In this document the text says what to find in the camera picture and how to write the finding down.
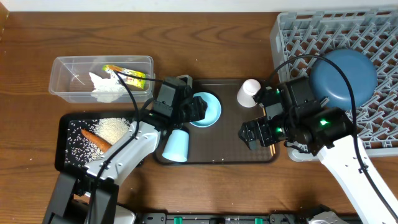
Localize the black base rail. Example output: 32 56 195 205
135 213 308 224

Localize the clear plastic bin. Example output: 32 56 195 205
49 55 155 103

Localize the right wooden chopstick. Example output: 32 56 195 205
270 144 275 156

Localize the brown serving tray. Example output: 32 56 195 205
184 79 279 165

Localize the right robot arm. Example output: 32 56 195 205
238 105 397 223

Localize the black plastic tray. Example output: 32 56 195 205
55 111 134 171

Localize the white rice pile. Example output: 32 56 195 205
63 117 133 166

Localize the yellow-green snack wrapper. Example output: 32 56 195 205
102 65 146 89

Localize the light blue cup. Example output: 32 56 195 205
162 129 189 162

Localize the white napkin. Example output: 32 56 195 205
89 72 127 103

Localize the light blue bowl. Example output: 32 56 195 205
190 92 222 128

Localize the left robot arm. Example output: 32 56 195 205
43 96 207 223

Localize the white cup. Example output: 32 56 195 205
236 79 261 108

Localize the dark blue plate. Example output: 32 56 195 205
309 49 377 110

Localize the orange carrot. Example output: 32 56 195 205
81 129 111 152

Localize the grey dishwasher rack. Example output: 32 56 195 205
270 7 397 157

